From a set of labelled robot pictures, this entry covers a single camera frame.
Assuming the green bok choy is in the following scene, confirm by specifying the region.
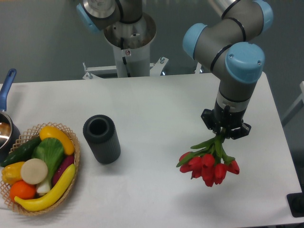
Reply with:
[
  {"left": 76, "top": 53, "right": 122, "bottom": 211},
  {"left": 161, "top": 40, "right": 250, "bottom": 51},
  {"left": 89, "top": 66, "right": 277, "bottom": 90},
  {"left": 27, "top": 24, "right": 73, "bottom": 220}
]
[{"left": 31, "top": 138, "right": 64, "bottom": 196}]

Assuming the yellow bell pepper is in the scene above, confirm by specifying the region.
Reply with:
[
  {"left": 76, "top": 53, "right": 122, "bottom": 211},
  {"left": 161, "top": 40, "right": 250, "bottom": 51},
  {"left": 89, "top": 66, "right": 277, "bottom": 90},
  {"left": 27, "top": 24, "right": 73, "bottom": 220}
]
[{"left": 1, "top": 161, "right": 25, "bottom": 185}]

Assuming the orange fruit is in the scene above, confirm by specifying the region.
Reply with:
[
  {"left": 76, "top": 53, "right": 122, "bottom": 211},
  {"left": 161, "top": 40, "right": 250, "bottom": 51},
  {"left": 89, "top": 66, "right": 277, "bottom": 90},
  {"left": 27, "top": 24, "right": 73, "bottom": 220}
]
[{"left": 9, "top": 180, "right": 36, "bottom": 202}]

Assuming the red tulip bouquet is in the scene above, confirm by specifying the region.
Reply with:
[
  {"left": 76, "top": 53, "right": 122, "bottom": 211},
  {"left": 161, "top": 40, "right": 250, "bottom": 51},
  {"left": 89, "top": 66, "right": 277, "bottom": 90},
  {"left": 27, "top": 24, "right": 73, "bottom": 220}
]
[{"left": 176, "top": 133, "right": 240, "bottom": 187}]

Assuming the black device at table edge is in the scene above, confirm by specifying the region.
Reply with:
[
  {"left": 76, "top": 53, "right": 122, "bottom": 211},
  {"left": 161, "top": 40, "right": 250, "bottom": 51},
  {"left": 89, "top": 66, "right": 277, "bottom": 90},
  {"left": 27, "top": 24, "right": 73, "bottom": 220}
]
[{"left": 286, "top": 192, "right": 304, "bottom": 218}]

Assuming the yellow squash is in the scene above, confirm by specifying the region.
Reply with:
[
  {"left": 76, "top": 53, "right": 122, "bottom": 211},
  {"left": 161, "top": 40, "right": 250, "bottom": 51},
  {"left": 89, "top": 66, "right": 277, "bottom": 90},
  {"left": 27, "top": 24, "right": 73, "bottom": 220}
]
[{"left": 39, "top": 125, "right": 75, "bottom": 155}]

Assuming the white frame at right edge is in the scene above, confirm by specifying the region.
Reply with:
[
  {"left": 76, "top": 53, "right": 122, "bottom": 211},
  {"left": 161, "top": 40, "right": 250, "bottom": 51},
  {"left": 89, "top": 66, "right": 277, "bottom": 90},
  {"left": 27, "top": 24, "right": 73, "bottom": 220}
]
[{"left": 281, "top": 81, "right": 304, "bottom": 127}]

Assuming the yellow banana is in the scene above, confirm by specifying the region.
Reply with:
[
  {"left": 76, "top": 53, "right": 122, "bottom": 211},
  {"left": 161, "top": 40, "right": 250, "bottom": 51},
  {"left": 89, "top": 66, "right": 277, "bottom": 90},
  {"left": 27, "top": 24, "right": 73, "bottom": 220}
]
[{"left": 14, "top": 164, "right": 76, "bottom": 212}]

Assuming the green cucumber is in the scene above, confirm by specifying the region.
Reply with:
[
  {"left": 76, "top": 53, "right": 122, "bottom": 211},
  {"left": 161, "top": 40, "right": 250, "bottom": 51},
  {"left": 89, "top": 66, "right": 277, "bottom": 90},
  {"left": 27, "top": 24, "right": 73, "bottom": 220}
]
[{"left": 0, "top": 136, "right": 41, "bottom": 167}]

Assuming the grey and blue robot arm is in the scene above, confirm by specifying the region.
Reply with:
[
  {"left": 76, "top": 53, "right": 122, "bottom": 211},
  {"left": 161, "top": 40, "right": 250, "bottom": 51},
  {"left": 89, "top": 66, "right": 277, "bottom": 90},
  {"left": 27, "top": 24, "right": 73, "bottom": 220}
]
[{"left": 76, "top": 0, "right": 274, "bottom": 139}]

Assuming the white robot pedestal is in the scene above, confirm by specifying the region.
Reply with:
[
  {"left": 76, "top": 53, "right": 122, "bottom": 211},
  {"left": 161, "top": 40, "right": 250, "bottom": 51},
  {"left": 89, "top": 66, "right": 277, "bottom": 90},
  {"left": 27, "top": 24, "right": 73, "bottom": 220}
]
[{"left": 82, "top": 13, "right": 169, "bottom": 80}]

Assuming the dark grey ribbed vase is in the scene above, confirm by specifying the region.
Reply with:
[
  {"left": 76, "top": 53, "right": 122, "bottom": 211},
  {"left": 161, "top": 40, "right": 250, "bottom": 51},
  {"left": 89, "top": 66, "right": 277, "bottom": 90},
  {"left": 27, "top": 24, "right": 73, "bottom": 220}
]
[{"left": 83, "top": 114, "right": 121, "bottom": 164}]

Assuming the blue handled saucepan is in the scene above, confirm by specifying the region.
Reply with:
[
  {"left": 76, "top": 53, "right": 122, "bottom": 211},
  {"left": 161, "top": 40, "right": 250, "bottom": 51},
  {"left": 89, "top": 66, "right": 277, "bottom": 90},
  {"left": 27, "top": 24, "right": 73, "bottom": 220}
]
[{"left": 0, "top": 68, "right": 20, "bottom": 162}]

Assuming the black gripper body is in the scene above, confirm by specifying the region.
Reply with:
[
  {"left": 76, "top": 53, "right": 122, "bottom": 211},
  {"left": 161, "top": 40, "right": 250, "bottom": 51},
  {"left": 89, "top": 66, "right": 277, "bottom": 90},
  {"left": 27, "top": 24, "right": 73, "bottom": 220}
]
[{"left": 201, "top": 101, "right": 251, "bottom": 140}]

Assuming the woven wicker basket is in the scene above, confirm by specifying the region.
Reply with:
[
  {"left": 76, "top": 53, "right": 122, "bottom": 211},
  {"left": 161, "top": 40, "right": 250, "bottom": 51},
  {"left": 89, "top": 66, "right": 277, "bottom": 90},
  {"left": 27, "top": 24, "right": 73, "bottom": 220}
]
[{"left": 0, "top": 122, "right": 80, "bottom": 216}]

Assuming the purple sweet potato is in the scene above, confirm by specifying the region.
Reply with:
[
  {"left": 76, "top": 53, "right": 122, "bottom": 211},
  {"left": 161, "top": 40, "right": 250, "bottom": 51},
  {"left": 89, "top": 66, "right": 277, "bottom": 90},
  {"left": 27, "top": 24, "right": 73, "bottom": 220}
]
[{"left": 52, "top": 155, "right": 74, "bottom": 186}]

